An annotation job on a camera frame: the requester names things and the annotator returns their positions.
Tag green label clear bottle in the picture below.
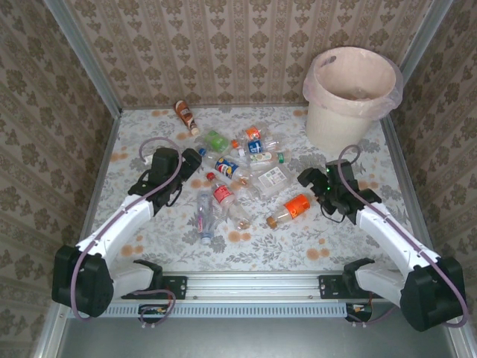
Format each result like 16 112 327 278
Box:
195 129 231 154

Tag orange label gold cap bottle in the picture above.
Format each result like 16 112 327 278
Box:
265 193 314 230

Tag Pepsi bottle blue cap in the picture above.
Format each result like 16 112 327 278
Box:
198 147 251 186

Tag square clear bottle white label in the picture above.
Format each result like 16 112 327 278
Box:
256 166 296 198

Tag Coca-Cola bottle red cap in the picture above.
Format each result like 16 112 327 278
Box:
206 172 253 230

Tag brown label plastic bottle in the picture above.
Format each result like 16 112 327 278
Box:
172 100 201 136

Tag clear bottle pink label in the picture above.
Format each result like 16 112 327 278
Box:
195 191 216 245

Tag green cap white label bottle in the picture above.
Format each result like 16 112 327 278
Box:
248 148 291 168

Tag blue label white cap bottle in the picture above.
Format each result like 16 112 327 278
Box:
236 137 281 157

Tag beige plastic waste bin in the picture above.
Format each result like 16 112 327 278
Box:
305 46 397 154

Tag grey metal panel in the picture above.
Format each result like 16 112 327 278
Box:
55 316 461 358

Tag aluminium table side rail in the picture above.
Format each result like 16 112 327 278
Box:
80 108 123 243
379 115 440 258

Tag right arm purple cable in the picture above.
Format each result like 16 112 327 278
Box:
337 144 470 329

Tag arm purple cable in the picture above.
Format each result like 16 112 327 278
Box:
70 136 184 330
337 144 470 329

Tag aluminium front frame rail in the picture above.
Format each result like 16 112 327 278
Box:
111 271 407 301

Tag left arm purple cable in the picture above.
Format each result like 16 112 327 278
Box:
70 136 184 330

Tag aluminium frame post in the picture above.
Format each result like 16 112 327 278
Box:
398 0 455 75
43 0 123 115

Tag white slotted cable duct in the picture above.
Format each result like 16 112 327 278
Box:
100 302 348 318

